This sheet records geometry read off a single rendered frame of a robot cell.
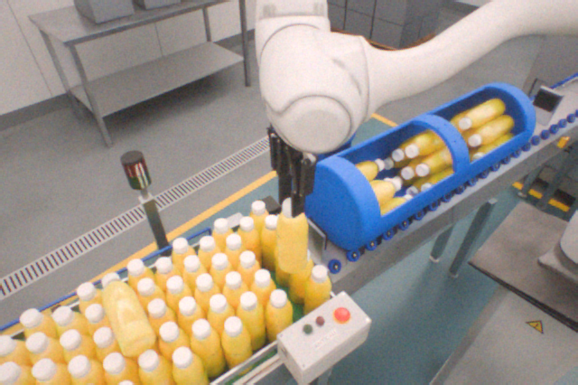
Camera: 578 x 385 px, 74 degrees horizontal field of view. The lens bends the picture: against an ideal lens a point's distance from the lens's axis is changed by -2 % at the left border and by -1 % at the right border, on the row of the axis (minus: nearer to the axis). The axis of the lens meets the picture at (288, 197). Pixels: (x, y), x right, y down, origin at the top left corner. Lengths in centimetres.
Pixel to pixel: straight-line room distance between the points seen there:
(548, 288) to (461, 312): 117
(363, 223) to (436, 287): 142
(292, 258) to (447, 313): 158
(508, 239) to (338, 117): 103
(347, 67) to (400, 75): 8
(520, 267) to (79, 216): 261
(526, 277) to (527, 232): 19
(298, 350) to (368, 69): 63
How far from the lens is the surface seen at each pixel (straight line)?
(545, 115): 215
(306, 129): 41
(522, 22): 68
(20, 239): 306
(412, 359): 218
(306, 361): 89
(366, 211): 106
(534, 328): 142
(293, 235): 83
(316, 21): 55
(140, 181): 118
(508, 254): 131
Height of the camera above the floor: 192
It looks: 44 degrees down
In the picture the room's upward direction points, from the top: straight up
